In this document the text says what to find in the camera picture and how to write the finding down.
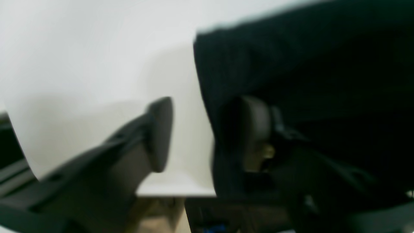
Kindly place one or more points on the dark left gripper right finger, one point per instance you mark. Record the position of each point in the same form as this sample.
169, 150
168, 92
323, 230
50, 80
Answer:
320, 194

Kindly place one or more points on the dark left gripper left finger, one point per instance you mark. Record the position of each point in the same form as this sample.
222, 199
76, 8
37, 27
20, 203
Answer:
93, 193

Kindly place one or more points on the black T-shirt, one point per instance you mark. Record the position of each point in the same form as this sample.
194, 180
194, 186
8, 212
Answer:
341, 72

